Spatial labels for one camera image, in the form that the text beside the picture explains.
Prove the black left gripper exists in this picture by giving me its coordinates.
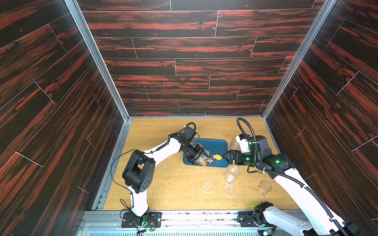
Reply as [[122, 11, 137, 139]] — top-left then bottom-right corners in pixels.
[[181, 144, 210, 165]]

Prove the clear jar with yellow snacks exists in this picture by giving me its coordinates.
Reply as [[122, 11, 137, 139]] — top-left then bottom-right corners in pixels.
[[195, 154, 208, 166]]

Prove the clear round jar lid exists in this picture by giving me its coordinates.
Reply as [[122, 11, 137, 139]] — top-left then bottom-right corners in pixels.
[[259, 181, 273, 194]]

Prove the clear plastic cookie jar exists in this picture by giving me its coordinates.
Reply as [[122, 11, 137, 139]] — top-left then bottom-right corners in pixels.
[[228, 137, 241, 150]]

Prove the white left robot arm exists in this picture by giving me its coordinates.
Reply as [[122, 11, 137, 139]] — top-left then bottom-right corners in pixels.
[[110, 122, 214, 229]]

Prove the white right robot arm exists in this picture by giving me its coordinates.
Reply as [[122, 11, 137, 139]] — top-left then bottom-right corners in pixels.
[[223, 118, 360, 236]]

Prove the blue plastic tray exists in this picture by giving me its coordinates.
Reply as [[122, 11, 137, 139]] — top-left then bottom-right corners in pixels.
[[180, 138, 229, 168]]

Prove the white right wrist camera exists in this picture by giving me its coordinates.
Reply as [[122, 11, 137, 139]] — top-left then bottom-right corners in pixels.
[[236, 134, 251, 153]]

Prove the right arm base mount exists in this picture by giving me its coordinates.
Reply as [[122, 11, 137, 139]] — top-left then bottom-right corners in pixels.
[[237, 202, 277, 236]]

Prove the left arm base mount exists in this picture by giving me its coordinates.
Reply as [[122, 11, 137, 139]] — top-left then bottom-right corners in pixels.
[[121, 209, 162, 231]]

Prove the aluminium corner post right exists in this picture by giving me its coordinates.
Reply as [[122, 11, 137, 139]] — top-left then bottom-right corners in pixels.
[[262, 0, 337, 121]]

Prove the aluminium corner post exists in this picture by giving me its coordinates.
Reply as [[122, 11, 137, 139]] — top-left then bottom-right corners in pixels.
[[262, 0, 337, 121], [64, 0, 131, 122]]

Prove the aluminium corner post left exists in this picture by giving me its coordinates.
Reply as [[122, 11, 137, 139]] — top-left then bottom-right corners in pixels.
[[64, 0, 131, 122]]

